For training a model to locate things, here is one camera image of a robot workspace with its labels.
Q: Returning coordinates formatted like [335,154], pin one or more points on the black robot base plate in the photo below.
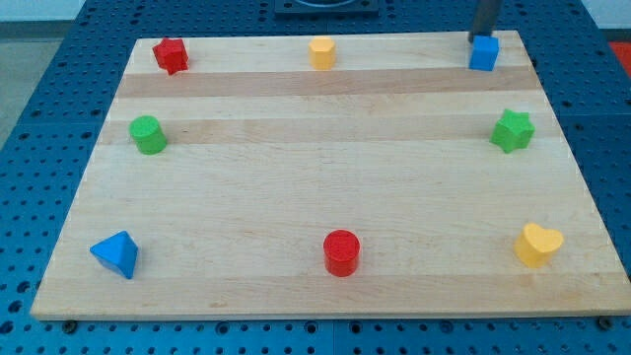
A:
[291,8]

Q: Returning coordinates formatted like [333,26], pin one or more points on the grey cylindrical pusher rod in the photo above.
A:
[485,16]

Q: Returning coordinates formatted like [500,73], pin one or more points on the yellow hexagon block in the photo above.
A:
[322,52]

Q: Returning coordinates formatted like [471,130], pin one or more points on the light wooden board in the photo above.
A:
[266,156]

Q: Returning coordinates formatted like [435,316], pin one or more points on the green star block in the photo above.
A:
[512,131]

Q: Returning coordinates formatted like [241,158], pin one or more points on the green cylinder block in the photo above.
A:
[147,134]

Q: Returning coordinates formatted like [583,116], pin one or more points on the blue cube block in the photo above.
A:
[484,53]

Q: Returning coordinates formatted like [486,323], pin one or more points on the red star block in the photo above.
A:
[171,55]

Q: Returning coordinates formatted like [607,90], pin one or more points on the yellow heart block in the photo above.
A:
[536,245]

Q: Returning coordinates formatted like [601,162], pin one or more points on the blue triangular prism block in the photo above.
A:
[117,253]

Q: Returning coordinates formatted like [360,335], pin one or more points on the red cylinder block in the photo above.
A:
[341,250]

